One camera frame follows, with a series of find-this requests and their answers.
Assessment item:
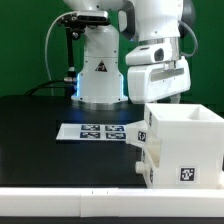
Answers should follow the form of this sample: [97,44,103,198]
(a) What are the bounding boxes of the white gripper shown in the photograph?
[126,45,191,104]

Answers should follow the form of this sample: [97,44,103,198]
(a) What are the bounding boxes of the large white drawer housing box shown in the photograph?
[143,104,224,189]

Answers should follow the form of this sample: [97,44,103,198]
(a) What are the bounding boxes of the small white drawer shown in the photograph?
[126,120,148,147]

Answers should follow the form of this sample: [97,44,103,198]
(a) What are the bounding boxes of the white drawer with knob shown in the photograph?
[135,148,156,188]

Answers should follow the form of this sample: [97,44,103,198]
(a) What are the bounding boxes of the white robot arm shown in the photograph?
[63,0,195,109]

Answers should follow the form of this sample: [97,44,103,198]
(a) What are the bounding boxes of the marker tag sheet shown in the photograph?
[56,123,126,141]

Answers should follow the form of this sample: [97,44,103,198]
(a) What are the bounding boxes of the black cables on table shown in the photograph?
[24,78,78,96]

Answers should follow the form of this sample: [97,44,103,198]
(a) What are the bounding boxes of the grey camera cable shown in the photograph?
[44,10,78,81]

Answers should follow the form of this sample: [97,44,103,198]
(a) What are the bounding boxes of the white front barrier rail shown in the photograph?
[0,187,224,218]

